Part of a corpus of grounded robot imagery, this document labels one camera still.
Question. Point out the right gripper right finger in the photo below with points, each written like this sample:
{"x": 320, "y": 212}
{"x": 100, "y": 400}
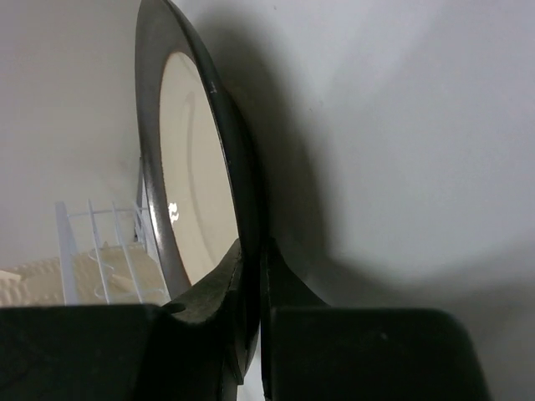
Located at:
{"x": 313, "y": 351}

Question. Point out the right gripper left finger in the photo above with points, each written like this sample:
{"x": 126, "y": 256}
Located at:
{"x": 189, "y": 349}

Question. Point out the yellow woven bamboo plate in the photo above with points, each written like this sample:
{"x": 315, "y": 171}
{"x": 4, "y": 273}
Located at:
{"x": 42, "y": 280}

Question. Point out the dark rimmed cream plate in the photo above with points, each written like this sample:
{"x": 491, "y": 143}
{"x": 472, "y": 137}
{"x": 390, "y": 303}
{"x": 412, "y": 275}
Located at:
{"x": 201, "y": 179}

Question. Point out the white wire dish rack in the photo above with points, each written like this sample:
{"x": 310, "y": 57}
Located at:
{"x": 91, "y": 229}

